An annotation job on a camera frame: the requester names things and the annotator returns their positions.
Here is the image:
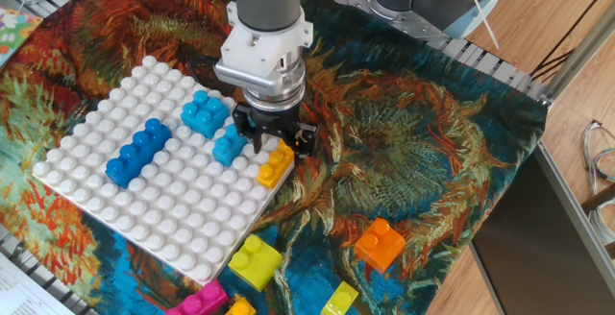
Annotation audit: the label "light blue three-stud block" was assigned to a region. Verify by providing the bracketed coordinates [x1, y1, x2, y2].
[211, 123, 250, 168]

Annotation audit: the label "small yellow four-stud block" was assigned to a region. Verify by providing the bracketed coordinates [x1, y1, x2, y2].
[257, 139, 296, 190]

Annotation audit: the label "orange two-stud block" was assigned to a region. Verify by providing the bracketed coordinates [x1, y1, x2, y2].
[353, 217, 406, 276]

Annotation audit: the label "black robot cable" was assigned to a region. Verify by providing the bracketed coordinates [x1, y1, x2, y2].
[189, 55, 222, 84]

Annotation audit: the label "large yellow four-stud block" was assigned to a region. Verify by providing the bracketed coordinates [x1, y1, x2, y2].
[224, 296, 258, 315]

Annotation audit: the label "large lime two-stud block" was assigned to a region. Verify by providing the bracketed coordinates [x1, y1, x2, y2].
[227, 233, 283, 293]

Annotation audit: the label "white studded baseplate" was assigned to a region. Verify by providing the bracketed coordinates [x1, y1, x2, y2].
[31, 55, 295, 286]

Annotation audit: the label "grey cable bundle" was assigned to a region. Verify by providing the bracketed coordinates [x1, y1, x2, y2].
[579, 120, 615, 247]

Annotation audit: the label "white zip tie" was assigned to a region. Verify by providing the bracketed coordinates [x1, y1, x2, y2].
[468, 0, 501, 50]

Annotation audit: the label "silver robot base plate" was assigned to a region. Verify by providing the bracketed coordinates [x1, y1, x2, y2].
[343, 0, 457, 37]

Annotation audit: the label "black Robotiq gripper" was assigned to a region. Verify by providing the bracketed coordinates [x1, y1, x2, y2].
[232, 103, 319, 158]

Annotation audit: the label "printed white paper sheet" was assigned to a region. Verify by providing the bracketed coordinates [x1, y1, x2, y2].
[0, 252, 73, 315]

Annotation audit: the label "magenta three-stud block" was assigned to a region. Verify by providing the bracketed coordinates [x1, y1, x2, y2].
[165, 279, 230, 315]

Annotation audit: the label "white wrist adapter block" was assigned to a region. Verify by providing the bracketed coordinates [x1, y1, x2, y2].
[219, 1, 314, 80]

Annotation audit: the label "light blue square block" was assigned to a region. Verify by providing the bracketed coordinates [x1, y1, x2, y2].
[180, 88, 232, 139]

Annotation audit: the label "sunflower painting patterned cloth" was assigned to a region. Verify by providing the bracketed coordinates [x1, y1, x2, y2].
[0, 0, 549, 315]

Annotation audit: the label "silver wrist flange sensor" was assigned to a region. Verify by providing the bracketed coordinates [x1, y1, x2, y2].
[213, 50, 308, 113]

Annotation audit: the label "dark blue four-stud block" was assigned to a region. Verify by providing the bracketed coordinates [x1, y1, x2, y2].
[104, 117, 173, 189]

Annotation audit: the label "aluminium frame post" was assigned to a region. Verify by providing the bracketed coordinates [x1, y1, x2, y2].
[537, 0, 615, 108]

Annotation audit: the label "black floor cables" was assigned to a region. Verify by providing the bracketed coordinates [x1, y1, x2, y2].
[530, 0, 615, 81]

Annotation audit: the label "small lime block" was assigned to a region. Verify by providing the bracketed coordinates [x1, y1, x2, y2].
[319, 279, 359, 315]

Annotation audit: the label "aluminium bar beside panel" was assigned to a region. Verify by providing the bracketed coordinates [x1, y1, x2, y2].
[535, 139, 615, 278]

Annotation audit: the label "dark grey panel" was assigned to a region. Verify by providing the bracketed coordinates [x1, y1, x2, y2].
[468, 149, 615, 315]

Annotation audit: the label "floral patterned sheet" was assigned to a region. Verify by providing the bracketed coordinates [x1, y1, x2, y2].
[0, 6, 44, 69]

